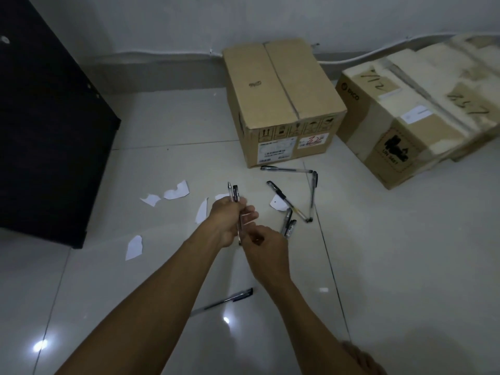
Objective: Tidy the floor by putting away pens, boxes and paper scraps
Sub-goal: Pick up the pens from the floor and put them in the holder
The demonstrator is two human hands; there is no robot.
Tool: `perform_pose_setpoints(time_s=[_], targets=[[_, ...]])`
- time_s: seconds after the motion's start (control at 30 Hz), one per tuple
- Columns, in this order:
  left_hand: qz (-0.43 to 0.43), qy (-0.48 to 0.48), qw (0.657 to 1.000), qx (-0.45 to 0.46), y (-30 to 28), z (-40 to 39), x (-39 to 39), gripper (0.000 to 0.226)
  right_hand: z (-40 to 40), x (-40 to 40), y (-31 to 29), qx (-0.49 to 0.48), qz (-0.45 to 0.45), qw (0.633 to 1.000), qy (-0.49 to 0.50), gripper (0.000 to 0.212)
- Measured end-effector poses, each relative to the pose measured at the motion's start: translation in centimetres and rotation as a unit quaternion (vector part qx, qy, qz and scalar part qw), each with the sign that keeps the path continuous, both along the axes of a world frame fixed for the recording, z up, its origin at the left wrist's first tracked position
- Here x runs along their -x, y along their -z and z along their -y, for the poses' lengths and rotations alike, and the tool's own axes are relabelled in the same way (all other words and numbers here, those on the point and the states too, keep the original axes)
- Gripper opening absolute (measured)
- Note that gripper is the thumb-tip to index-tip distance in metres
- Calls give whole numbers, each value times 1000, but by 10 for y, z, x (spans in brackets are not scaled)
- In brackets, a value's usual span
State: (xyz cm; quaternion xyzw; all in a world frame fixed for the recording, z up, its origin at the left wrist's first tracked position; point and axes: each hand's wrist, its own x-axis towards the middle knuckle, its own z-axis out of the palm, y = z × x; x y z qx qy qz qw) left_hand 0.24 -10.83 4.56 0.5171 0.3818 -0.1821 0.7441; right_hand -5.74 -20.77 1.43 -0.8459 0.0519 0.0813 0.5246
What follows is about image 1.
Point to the person's left forearm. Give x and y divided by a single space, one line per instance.
152 304

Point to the person's right fingers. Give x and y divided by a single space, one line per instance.
253 236

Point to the person's left fingers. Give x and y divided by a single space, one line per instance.
248 213

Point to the cardboard box with pale tape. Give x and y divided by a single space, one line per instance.
410 113

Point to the person's left hand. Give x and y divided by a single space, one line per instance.
223 221

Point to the person's right forearm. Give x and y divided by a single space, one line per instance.
308 328

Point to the clear pen with black cap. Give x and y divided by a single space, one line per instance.
291 228
224 301
284 198
236 193
313 195
285 169
287 220

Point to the dark wooden cabinet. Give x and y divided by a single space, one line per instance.
47 124

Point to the white paper scrap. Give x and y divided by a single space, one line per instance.
134 247
150 200
202 211
177 190
278 203
222 197

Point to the person's right hand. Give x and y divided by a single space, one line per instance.
268 258

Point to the brown sealed cardboard box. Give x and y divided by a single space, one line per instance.
273 97

